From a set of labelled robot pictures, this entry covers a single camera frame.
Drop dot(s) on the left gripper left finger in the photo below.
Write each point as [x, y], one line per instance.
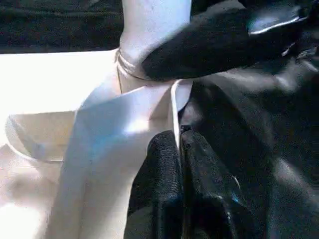
[157, 194]

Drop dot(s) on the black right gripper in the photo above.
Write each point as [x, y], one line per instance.
[294, 30]

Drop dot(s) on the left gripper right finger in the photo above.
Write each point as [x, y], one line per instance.
[209, 194]

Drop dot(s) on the white plastic table leg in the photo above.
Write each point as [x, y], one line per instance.
[149, 30]

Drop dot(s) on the white plastic table top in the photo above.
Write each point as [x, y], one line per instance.
[50, 99]

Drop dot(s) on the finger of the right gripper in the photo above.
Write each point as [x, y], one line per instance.
[199, 50]

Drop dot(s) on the black work mat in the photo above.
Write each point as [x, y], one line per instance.
[279, 174]

